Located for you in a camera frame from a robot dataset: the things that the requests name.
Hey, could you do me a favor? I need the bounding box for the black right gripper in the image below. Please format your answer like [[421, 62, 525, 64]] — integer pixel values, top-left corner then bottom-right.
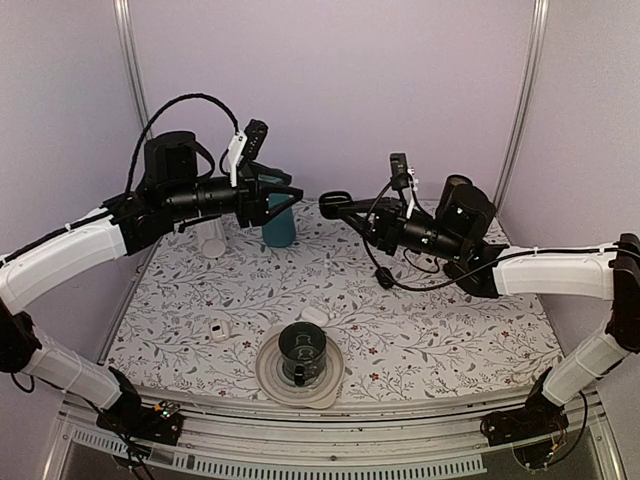
[[340, 196, 468, 262]]

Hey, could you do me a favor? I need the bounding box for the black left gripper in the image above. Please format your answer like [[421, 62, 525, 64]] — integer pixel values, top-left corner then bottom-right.
[[165, 162, 305, 228]]

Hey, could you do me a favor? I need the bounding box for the black oval charging case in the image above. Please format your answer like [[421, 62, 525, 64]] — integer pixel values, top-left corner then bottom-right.
[[318, 190, 353, 217]]

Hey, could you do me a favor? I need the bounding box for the small black earbud case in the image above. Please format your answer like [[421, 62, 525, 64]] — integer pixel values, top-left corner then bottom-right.
[[375, 267, 395, 290]]

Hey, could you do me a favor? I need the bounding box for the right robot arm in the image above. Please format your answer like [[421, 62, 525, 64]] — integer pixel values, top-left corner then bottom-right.
[[319, 175, 639, 436]]

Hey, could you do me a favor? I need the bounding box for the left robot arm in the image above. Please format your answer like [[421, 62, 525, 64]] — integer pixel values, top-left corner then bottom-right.
[[1, 122, 303, 434]]

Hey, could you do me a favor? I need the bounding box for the white open charging case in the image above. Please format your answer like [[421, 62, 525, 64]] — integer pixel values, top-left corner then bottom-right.
[[300, 306, 329, 327]]

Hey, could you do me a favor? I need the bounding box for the small white earbud case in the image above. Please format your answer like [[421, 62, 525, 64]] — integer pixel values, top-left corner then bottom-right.
[[210, 321, 229, 342]]

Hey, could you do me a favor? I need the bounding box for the teal cup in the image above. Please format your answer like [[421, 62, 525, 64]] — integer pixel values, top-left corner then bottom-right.
[[261, 195, 296, 248]]

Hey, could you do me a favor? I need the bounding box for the dark brown tall cup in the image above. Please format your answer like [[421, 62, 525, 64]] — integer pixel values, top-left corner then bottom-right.
[[442, 174, 473, 197]]

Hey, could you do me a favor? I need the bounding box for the clear plastic cup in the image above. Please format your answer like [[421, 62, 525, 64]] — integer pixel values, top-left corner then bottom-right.
[[196, 219, 227, 259]]

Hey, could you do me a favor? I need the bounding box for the floral table cloth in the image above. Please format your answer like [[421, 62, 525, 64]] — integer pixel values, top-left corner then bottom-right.
[[106, 200, 562, 403]]

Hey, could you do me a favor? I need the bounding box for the dark glass mug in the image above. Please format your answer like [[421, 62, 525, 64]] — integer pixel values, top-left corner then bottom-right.
[[278, 322, 327, 387]]

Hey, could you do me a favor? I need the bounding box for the beige round plate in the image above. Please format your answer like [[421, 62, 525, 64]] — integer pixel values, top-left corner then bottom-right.
[[255, 322, 345, 410]]

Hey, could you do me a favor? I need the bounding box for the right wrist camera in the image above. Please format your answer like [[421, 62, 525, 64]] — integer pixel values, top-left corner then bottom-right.
[[389, 153, 416, 219]]

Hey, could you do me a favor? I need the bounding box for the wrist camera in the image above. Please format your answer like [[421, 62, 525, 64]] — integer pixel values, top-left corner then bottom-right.
[[389, 153, 416, 219], [219, 119, 268, 188]]

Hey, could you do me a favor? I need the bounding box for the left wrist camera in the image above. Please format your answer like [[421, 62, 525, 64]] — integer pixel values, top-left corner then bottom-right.
[[219, 119, 268, 188]]

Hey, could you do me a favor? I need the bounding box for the left aluminium frame post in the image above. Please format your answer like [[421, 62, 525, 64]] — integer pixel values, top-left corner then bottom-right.
[[113, 0, 149, 127]]

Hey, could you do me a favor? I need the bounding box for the aluminium frame post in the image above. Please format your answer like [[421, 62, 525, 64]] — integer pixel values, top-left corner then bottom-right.
[[493, 0, 550, 212], [113, 0, 149, 127]]

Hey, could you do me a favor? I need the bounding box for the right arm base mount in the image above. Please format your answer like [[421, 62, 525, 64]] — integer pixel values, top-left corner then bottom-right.
[[479, 406, 569, 446]]

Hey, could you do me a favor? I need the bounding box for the right aluminium frame post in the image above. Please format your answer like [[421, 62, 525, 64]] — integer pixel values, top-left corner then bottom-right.
[[493, 0, 550, 212]]

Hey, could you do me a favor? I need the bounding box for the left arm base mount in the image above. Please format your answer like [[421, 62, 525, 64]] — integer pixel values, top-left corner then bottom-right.
[[96, 403, 185, 446]]

